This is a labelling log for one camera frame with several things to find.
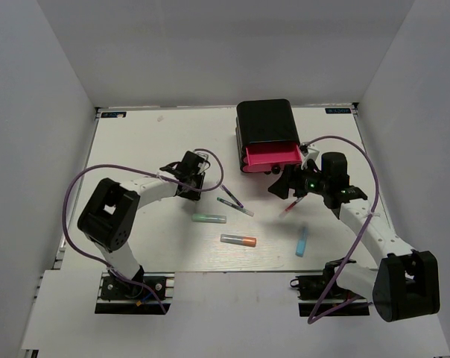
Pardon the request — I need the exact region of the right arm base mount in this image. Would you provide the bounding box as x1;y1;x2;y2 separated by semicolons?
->
289;274;371;318

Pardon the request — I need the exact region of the green pen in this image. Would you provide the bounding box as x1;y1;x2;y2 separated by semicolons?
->
216;197;254;217

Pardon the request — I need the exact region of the left blue corner label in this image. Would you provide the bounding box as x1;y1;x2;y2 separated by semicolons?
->
101;111;127;119

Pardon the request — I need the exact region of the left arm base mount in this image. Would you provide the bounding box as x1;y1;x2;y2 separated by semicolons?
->
95;272;175;315

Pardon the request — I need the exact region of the pink bottom drawer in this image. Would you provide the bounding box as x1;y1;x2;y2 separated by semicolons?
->
241;163;282;175

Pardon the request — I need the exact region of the pink top drawer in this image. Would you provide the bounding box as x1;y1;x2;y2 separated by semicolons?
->
245;142;302;169

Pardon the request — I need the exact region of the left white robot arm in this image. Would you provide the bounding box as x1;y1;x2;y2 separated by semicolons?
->
77;151;208;298

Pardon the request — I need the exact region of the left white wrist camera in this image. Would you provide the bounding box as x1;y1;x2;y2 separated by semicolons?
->
194;150;211;175

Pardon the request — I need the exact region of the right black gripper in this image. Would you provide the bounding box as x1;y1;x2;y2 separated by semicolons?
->
269;160;330;199

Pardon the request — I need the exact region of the right blue corner label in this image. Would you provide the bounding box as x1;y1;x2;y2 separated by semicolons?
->
325;107;352;114

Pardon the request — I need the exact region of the black drawer cabinet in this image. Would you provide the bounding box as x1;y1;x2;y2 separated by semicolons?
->
235;98;300;162

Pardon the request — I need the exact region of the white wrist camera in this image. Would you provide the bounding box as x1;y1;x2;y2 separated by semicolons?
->
194;150;211;175
300;142;320;167

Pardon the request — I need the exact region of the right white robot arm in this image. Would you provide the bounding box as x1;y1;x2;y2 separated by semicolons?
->
268;152;440;323

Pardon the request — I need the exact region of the green highlighter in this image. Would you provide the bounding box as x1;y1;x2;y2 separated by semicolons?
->
191;213;227;224

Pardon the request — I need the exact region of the purple pen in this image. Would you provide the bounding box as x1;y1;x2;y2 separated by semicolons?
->
221;184;244;208

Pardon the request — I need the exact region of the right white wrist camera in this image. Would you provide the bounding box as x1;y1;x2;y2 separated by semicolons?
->
300;142;320;167

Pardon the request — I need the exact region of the red pen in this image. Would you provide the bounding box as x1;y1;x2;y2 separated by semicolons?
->
279;197;302;219

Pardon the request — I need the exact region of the orange highlighter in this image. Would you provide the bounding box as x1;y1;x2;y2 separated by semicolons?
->
220;234;257;248

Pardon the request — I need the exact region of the blue corner label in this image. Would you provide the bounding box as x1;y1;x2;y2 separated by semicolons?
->
325;107;352;114
101;111;127;119

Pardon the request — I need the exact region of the blue highlighter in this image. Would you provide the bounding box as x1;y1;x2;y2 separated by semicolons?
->
295;226;308;257

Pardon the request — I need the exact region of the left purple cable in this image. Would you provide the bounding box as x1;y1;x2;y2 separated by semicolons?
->
63;149;225;314

